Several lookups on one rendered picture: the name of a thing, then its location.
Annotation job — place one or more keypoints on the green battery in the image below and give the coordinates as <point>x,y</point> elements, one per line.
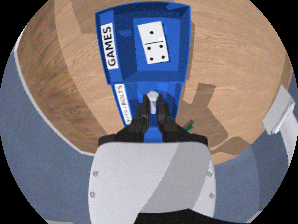
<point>189,127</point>

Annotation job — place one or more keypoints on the white domino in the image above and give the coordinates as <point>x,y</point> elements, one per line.
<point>153,40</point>

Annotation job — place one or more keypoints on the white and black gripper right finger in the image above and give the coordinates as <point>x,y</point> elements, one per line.
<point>173,132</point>

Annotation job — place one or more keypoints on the blue bin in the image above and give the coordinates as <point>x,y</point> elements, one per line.
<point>167,77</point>

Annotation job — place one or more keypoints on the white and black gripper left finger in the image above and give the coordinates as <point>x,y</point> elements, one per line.
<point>135,131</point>

